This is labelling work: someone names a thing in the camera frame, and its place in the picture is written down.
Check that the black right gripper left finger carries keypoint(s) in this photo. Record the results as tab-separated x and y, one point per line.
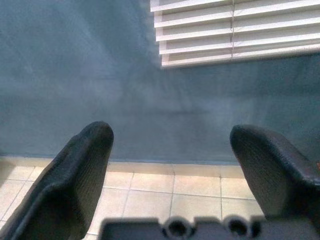
70	180

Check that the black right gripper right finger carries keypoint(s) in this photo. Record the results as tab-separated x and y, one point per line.
275	170

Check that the white window blind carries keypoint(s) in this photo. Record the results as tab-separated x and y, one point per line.
225	30

